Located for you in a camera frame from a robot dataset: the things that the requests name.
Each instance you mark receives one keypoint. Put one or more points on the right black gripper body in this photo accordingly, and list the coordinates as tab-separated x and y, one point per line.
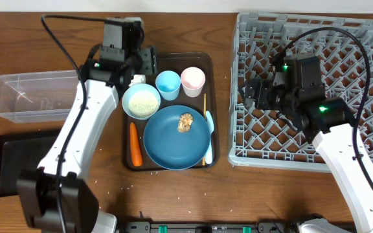
272	98

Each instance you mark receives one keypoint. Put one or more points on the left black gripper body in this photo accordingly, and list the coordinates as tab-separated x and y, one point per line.
149	60

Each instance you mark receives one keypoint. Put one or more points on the white paper napkin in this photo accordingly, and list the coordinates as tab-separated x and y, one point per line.
137	79

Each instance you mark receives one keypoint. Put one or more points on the light blue cup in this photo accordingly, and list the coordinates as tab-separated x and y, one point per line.
168	84

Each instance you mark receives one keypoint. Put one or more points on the light blue rice bowl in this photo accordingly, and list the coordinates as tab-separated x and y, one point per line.
141	101

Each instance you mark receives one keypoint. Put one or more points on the pink cup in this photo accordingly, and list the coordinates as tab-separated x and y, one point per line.
192	80

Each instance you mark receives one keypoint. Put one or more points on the dark blue plate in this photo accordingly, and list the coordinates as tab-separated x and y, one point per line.
168	147

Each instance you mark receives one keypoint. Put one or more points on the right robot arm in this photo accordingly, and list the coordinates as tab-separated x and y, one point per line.
335	136

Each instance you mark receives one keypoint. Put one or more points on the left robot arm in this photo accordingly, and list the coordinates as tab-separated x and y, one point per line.
55	196

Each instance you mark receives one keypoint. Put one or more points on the grey dishwasher rack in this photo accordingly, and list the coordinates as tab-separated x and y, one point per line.
259	138

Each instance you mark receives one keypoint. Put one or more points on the dark brown serving tray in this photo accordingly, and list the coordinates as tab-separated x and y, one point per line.
176	62

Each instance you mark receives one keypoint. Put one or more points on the brown food scrap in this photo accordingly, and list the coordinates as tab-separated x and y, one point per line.
185	123

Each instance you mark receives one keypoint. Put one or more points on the light blue plastic spoon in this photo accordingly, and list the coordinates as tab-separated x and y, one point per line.
210	122

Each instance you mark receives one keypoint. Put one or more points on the wooden chopstick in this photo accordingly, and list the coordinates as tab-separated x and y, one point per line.
204	116

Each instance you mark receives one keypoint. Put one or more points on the orange carrot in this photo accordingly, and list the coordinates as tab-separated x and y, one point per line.
136	155

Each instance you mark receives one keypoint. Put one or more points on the clear plastic bin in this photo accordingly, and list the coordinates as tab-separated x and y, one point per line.
37	96

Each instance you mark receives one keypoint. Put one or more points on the black plastic bin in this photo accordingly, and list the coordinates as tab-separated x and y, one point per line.
22	151

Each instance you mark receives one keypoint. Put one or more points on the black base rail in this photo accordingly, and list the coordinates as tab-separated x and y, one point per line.
259	227

